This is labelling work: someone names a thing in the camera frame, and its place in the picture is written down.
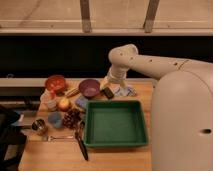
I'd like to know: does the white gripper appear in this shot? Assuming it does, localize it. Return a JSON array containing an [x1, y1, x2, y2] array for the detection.
[[100, 66, 137, 97]]

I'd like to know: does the red yellow apple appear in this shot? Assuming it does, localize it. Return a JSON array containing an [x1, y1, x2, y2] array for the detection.
[[58, 98, 71, 112]]

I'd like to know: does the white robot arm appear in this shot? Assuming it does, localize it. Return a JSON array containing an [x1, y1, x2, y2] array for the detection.
[[105, 44, 213, 171]]

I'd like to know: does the blue plastic cup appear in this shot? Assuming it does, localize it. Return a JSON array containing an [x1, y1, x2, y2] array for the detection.
[[48, 111, 62, 129]]

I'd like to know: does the metal measuring cup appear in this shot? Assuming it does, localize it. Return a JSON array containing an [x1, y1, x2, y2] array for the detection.
[[32, 119, 48, 135]]

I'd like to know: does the dark brown block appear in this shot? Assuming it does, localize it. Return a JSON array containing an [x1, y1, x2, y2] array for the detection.
[[102, 87, 114, 99]]

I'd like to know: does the purple bowl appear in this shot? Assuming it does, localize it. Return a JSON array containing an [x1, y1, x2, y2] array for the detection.
[[78, 79, 100, 98]]

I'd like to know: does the green plastic bin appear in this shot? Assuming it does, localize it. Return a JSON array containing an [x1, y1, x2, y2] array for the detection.
[[84, 100, 148, 148]]

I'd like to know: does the blue sponge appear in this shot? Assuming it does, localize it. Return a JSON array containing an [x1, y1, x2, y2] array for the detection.
[[75, 96, 88, 109]]

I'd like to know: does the tan corn cob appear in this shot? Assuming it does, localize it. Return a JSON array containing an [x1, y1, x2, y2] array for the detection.
[[65, 88, 79, 98]]

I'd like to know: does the bunch of dark grapes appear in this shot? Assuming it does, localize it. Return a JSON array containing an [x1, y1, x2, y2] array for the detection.
[[63, 108, 81, 129]]

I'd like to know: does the red bowl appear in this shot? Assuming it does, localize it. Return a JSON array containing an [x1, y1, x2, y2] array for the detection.
[[45, 75, 67, 93]]

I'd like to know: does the silver fork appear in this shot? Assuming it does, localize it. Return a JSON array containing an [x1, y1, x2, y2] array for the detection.
[[42, 136, 74, 142]]

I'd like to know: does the black handled knife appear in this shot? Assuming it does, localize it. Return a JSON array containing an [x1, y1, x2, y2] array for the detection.
[[75, 122, 89, 161]]

